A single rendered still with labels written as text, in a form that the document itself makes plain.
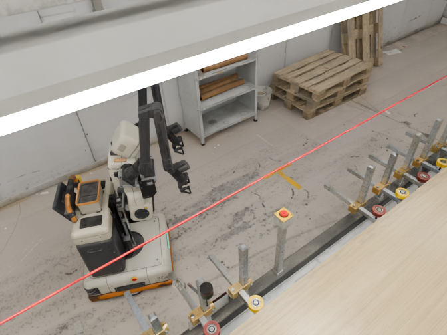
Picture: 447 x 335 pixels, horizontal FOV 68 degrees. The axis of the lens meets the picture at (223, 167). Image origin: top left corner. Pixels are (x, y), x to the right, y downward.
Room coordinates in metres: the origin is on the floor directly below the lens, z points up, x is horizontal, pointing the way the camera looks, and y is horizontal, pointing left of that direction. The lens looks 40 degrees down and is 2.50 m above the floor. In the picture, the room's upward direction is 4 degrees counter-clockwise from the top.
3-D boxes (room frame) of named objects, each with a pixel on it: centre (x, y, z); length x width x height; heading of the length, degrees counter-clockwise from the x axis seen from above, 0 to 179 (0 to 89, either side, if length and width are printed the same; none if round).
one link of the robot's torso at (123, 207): (1.78, 0.68, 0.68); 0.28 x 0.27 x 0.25; 10
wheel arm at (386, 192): (1.67, -1.05, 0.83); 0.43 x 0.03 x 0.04; 33
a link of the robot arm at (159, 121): (1.56, 0.33, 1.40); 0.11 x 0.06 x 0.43; 9
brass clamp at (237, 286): (0.95, -0.05, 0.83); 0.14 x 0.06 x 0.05; 123
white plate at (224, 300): (0.86, 0.13, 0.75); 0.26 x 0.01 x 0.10; 123
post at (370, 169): (1.52, -0.91, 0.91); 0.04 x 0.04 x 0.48; 33
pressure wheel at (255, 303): (0.82, -0.12, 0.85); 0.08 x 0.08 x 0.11
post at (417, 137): (1.79, -1.32, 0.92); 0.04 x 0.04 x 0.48; 33
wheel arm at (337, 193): (1.53, -0.84, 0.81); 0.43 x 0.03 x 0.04; 33
